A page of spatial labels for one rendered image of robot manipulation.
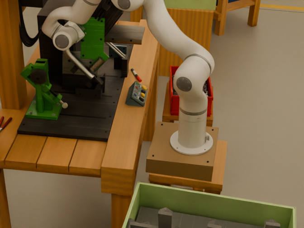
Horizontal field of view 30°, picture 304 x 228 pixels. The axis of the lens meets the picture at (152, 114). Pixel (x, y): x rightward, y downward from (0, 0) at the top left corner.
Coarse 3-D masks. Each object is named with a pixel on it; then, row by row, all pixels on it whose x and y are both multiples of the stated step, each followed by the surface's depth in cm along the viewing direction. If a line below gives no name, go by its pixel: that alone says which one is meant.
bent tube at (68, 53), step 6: (78, 24) 273; (66, 54) 279; (72, 54) 280; (72, 60) 279; (78, 60) 280; (78, 66) 280; (84, 66) 281; (84, 72) 281; (90, 72) 282; (90, 78) 282
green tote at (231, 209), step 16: (144, 192) 225; (160, 192) 223; (176, 192) 222; (192, 192) 220; (128, 208) 211; (160, 208) 228; (176, 208) 226; (192, 208) 224; (208, 208) 223; (224, 208) 221; (240, 208) 220; (256, 208) 218; (272, 208) 216; (288, 208) 215; (256, 224) 222; (288, 224) 219
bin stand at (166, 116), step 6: (168, 84) 317; (168, 90) 312; (168, 96) 307; (168, 102) 302; (168, 108) 297; (162, 114) 292; (168, 114) 292; (162, 120) 293; (168, 120) 293; (210, 120) 290; (210, 126) 292
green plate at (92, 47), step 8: (88, 24) 276; (96, 24) 276; (104, 24) 276; (88, 32) 278; (96, 32) 277; (88, 40) 279; (96, 40) 279; (88, 48) 280; (96, 48) 280; (88, 56) 282; (96, 56) 281
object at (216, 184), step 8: (224, 144) 265; (216, 152) 259; (224, 152) 260; (216, 160) 255; (224, 160) 255; (216, 168) 250; (224, 168) 251; (152, 176) 245; (160, 176) 244; (168, 176) 244; (216, 176) 245; (176, 184) 245; (184, 184) 244; (192, 184) 244; (200, 184) 243; (208, 184) 242; (216, 184) 241
